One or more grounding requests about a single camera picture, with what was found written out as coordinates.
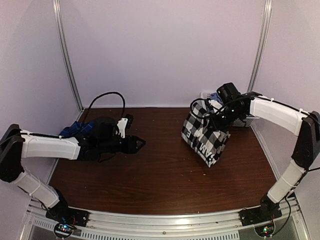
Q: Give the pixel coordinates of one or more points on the left circuit board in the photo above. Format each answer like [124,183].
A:
[62,230]

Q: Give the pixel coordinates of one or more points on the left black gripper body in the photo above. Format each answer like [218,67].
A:
[106,145]

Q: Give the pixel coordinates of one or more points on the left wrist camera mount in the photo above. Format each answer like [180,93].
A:
[123,124]

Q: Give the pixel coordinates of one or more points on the aluminium front rail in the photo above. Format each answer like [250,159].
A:
[221,225]

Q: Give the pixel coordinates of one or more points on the white plastic laundry basket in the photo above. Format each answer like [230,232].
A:
[237,123]

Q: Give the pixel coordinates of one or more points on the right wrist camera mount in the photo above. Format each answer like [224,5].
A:
[214,105]

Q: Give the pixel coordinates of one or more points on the blue plaid shirt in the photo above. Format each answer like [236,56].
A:
[77,128]

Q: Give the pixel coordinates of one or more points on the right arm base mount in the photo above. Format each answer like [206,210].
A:
[255,216]

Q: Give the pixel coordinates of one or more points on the light blue checked shirt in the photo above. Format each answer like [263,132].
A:
[215,97]

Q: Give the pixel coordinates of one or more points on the right aluminium frame post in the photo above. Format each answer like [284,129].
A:
[264,31]

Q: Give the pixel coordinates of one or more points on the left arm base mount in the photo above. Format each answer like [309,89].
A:
[72,217]

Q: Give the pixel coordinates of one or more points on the left aluminium frame post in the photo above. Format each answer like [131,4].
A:
[65,53]

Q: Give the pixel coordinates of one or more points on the aluminium frame post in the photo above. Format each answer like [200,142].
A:
[65,53]
[264,31]

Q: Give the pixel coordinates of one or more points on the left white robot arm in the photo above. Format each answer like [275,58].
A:
[18,144]

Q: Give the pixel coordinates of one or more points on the right circuit board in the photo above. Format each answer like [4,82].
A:
[264,230]

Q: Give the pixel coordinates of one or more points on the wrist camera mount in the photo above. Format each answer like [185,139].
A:
[123,124]
[214,105]

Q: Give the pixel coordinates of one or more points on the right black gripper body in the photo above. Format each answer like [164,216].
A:
[226,120]

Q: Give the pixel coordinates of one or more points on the black white checked shirt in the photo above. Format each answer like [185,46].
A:
[196,131]

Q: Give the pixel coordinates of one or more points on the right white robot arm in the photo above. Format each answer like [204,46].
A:
[305,125]

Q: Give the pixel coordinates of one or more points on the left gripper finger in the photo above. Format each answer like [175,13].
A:
[134,150]
[137,142]

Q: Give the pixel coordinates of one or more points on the circuit board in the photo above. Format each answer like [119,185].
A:
[62,230]
[264,230]

